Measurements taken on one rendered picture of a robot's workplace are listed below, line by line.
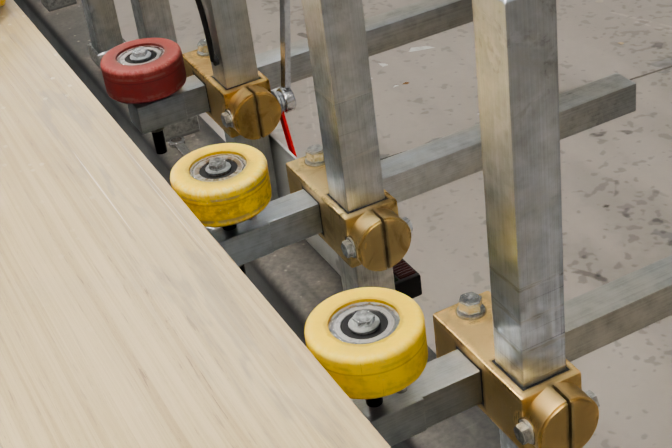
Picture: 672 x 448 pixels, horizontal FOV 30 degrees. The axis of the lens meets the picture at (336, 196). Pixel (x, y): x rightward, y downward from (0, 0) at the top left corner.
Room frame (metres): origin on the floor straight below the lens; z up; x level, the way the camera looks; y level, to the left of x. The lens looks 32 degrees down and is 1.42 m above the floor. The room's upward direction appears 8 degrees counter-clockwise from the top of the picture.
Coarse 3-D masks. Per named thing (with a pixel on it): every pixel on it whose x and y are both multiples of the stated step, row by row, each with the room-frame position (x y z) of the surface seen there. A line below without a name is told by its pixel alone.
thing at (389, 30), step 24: (432, 0) 1.26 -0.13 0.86; (456, 0) 1.25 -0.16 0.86; (384, 24) 1.22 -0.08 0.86; (408, 24) 1.23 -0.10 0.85; (432, 24) 1.24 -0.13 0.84; (456, 24) 1.25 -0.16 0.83; (384, 48) 1.21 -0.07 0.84; (264, 72) 1.16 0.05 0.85; (168, 96) 1.12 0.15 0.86; (192, 96) 1.13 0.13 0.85; (144, 120) 1.10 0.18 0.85; (168, 120) 1.11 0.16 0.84
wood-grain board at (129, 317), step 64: (0, 64) 1.16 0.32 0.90; (64, 64) 1.14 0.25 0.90; (0, 128) 1.02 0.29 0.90; (64, 128) 1.00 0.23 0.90; (0, 192) 0.90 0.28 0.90; (64, 192) 0.89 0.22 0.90; (128, 192) 0.88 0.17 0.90; (0, 256) 0.81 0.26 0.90; (64, 256) 0.79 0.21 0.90; (128, 256) 0.78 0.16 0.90; (192, 256) 0.77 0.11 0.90; (0, 320) 0.72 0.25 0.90; (64, 320) 0.71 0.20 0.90; (128, 320) 0.70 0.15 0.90; (192, 320) 0.69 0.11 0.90; (256, 320) 0.68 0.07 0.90; (0, 384) 0.65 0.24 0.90; (64, 384) 0.64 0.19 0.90; (128, 384) 0.63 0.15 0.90; (192, 384) 0.62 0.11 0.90; (256, 384) 0.62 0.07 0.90; (320, 384) 0.61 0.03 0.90
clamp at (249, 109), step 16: (192, 64) 1.16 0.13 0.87; (208, 64) 1.16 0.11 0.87; (208, 80) 1.12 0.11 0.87; (256, 80) 1.11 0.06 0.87; (208, 96) 1.13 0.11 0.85; (224, 96) 1.09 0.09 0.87; (240, 96) 1.08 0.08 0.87; (256, 96) 1.08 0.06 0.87; (272, 96) 1.09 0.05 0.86; (208, 112) 1.14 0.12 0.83; (224, 112) 1.08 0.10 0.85; (240, 112) 1.07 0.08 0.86; (256, 112) 1.08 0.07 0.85; (272, 112) 1.08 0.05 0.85; (224, 128) 1.10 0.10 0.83; (240, 128) 1.07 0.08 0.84; (256, 128) 1.08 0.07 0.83; (272, 128) 1.08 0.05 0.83
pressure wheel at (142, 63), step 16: (112, 48) 1.15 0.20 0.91; (128, 48) 1.15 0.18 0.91; (144, 48) 1.13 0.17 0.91; (160, 48) 1.14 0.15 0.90; (176, 48) 1.13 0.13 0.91; (112, 64) 1.11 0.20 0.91; (128, 64) 1.11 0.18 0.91; (144, 64) 1.10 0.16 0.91; (160, 64) 1.10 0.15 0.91; (176, 64) 1.11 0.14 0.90; (112, 80) 1.10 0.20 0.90; (128, 80) 1.09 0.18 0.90; (144, 80) 1.09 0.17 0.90; (160, 80) 1.09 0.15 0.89; (176, 80) 1.10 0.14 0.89; (112, 96) 1.10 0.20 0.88; (128, 96) 1.09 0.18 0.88; (144, 96) 1.09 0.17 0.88; (160, 96) 1.09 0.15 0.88; (160, 144) 1.12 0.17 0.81
